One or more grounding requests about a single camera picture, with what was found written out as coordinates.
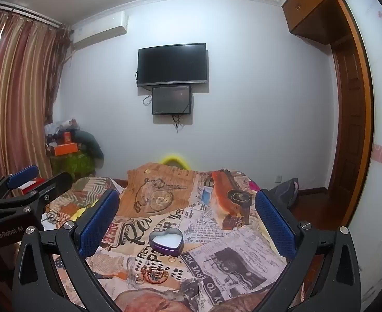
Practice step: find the purple heart-shaped tin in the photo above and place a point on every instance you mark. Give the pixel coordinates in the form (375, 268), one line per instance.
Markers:
(165, 245)

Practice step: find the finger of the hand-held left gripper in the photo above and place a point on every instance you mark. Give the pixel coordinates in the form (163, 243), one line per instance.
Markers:
(51, 188)
(23, 174)

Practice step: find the pile of bottles and boxes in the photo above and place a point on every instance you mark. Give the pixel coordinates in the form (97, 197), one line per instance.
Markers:
(61, 131)

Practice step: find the wooden overhead cabinet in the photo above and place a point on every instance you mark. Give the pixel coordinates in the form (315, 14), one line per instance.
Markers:
(311, 9)

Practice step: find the newspaper print blanket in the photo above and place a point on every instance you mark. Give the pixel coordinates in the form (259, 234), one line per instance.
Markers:
(210, 221)

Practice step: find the white wall socket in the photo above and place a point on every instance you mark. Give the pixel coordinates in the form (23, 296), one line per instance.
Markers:
(277, 178)

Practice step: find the yellow cloth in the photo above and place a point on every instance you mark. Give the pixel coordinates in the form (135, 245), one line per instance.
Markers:
(80, 213)

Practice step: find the grey backpack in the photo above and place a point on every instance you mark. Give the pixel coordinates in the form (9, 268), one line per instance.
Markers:
(285, 191)

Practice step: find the red box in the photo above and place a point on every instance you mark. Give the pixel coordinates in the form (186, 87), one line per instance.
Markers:
(31, 185)

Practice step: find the orange box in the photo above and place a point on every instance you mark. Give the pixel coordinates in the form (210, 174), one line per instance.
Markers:
(65, 149)

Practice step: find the striped brown curtain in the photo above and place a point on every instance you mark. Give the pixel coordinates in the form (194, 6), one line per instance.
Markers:
(15, 87)

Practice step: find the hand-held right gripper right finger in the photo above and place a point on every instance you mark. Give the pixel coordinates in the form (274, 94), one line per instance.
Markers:
(275, 222)

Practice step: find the white curtain rail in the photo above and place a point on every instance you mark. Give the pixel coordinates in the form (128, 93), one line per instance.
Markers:
(25, 13)

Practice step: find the white air conditioner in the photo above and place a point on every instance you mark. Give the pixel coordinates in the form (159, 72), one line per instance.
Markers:
(100, 27)

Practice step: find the wooden door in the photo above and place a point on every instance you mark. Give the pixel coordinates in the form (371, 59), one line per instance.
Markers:
(350, 104)

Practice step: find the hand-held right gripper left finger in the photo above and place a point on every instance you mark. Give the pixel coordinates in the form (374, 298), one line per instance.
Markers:
(100, 222)

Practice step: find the black wall television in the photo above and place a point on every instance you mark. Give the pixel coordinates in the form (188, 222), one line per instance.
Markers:
(172, 65)

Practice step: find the small black monitor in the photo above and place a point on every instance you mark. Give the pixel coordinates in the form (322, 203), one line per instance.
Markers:
(171, 100)

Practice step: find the pink cloth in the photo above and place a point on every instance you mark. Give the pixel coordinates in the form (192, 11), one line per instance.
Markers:
(254, 186)

